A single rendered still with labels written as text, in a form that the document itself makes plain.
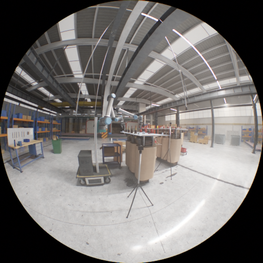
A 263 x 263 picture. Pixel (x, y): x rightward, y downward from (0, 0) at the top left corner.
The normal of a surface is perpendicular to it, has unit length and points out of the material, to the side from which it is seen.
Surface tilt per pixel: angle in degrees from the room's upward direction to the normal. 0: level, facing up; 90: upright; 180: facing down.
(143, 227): 0
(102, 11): 174
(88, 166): 90
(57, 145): 94
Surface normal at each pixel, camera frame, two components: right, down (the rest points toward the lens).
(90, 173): 0.45, 0.04
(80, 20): -0.12, 0.99
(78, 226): 0.03, -1.00
